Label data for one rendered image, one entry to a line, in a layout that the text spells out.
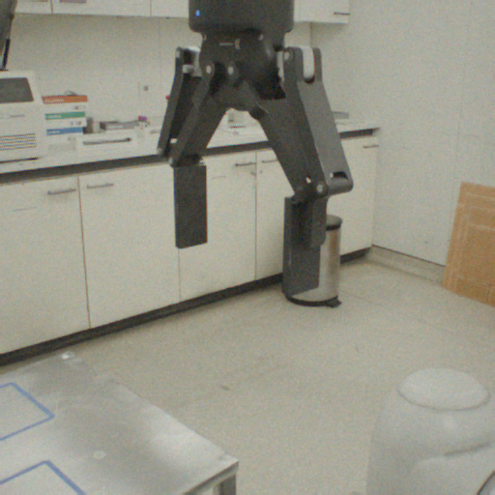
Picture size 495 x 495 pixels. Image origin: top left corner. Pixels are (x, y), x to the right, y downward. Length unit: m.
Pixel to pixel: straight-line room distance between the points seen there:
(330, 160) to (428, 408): 0.42
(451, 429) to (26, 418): 0.61
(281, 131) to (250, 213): 3.02
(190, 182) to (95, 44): 3.05
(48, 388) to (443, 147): 3.09
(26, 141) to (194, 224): 2.24
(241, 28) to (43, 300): 2.56
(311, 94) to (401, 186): 3.64
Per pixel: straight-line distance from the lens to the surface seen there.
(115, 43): 3.61
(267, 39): 0.44
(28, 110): 2.74
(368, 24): 4.16
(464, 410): 0.77
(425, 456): 0.77
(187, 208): 0.53
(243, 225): 3.43
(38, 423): 1.01
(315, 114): 0.41
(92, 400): 1.05
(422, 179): 3.95
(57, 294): 2.94
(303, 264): 0.44
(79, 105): 3.27
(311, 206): 0.42
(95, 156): 2.85
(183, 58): 0.51
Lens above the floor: 1.36
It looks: 17 degrees down
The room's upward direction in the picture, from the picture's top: straight up
